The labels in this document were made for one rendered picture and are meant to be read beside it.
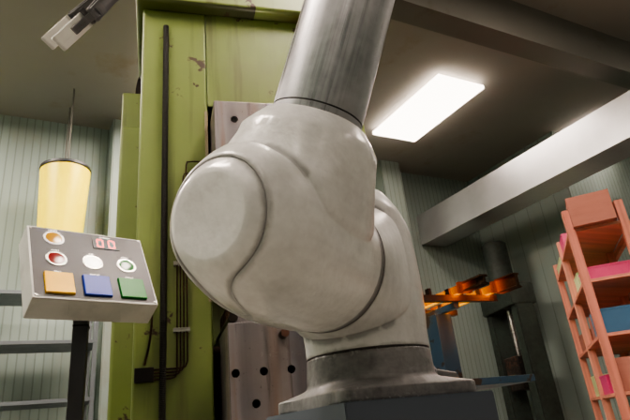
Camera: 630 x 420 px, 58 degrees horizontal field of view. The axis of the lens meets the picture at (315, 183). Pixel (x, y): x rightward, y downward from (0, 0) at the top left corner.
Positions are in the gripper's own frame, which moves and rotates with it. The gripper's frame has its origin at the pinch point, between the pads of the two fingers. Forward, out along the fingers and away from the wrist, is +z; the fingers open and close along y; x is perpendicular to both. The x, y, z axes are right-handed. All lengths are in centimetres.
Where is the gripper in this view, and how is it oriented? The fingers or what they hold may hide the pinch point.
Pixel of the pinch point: (56, 40)
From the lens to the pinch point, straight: 119.9
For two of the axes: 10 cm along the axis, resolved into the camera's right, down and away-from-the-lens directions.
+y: 5.4, 2.1, -8.2
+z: -6.4, 7.4, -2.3
